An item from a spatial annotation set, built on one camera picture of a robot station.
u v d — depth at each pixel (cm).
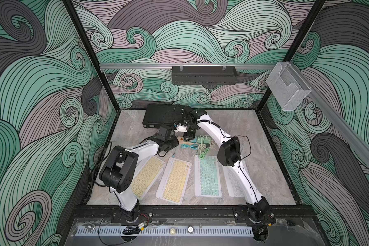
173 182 83
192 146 96
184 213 75
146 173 87
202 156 92
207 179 85
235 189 81
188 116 75
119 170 47
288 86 78
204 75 97
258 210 63
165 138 74
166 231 70
